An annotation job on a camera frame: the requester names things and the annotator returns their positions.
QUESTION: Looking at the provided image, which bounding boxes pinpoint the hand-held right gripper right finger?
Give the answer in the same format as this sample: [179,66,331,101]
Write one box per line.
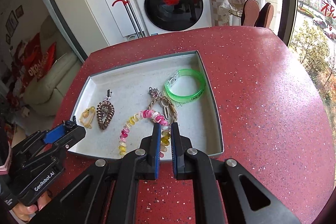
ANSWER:
[171,122,302,224]

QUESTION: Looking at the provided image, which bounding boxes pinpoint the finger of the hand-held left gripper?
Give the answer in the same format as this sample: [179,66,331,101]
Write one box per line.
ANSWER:
[52,126,87,152]
[43,122,76,143]

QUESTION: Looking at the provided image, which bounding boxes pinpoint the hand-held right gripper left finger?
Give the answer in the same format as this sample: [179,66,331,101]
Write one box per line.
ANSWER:
[28,123,162,224]

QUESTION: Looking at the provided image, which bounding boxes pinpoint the brown spiral hair tie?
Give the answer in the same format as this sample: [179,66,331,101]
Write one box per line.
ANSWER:
[96,89,115,130]

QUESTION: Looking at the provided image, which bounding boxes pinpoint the pink yellow spiral bracelet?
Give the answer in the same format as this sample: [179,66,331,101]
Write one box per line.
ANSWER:
[119,109,171,159]

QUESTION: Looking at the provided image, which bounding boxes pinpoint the brown braided bracelet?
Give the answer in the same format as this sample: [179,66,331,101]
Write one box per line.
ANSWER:
[148,95,178,125]

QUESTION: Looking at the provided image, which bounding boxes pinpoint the grey jewelry tray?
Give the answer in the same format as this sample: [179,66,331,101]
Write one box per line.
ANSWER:
[70,50,224,160]

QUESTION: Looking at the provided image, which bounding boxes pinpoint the person's left hand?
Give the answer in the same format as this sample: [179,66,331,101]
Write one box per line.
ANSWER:
[10,189,51,223]

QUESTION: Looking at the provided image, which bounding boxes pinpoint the cream sofa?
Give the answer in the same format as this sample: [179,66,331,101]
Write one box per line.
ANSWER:
[24,52,83,117]

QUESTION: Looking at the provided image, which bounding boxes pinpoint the red cushion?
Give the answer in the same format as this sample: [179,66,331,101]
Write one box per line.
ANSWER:
[22,32,57,83]

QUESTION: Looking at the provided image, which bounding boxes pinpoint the mop with red hook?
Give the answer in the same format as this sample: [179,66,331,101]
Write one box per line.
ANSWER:
[112,0,145,39]

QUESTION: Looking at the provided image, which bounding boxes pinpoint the white flowers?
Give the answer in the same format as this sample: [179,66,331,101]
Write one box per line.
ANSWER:
[219,0,243,18]

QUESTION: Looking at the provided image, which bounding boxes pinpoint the brown chair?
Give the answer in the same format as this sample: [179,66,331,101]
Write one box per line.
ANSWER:
[242,0,260,27]
[257,3,274,28]

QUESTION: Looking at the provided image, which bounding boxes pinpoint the red window lettering decal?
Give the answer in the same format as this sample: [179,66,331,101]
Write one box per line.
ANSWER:
[320,2,336,30]

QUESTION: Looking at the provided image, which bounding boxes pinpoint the green translucent bracelet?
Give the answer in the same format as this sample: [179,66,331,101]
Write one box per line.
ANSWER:
[164,69,206,104]

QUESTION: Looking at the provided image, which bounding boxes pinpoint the wall pictures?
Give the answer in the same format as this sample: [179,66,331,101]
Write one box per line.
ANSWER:
[5,5,24,43]

